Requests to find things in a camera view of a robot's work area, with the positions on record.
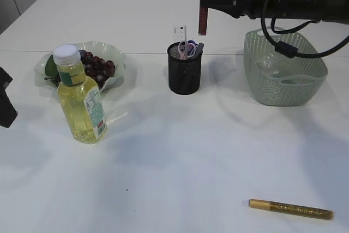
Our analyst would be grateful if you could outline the purple grape bunch with leaf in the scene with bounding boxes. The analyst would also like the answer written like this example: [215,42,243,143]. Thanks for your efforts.
[44,50,117,89]

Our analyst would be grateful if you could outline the pink purple scissors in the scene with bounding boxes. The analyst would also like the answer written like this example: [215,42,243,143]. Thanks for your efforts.
[178,40,188,60]

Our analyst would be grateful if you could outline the black mesh pen holder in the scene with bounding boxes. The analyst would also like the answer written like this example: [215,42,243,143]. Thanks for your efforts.
[167,42,203,95]

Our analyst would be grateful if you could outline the blue scissors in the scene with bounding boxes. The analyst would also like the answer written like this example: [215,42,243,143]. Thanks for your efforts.
[187,40,197,58]

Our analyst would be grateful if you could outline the gold glitter pen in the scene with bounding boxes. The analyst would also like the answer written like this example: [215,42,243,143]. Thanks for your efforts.
[249,199,334,220]

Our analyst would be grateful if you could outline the silver glitter pen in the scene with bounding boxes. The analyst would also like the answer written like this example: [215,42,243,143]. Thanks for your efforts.
[195,43,204,57]

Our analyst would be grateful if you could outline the clear plastic ruler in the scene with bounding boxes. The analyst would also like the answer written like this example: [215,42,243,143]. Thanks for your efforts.
[173,25,188,49]

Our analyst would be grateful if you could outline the red glitter pen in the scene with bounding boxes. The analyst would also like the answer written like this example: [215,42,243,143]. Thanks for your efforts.
[198,0,208,36]

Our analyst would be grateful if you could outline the yellow oil bottle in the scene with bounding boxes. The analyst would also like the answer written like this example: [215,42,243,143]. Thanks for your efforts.
[52,44,107,144]

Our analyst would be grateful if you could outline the translucent green wavy plate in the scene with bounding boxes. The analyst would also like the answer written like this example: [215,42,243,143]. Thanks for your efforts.
[34,41,125,98]

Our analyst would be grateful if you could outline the clear plastic sheet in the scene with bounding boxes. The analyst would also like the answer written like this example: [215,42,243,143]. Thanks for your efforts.
[256,53,285,77]

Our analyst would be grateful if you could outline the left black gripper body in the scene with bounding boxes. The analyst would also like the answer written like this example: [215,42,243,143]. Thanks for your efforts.
[0,68,18,128]

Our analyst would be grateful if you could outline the green woven plastic basket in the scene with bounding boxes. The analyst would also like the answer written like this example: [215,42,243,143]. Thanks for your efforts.
[244,29,328,106]

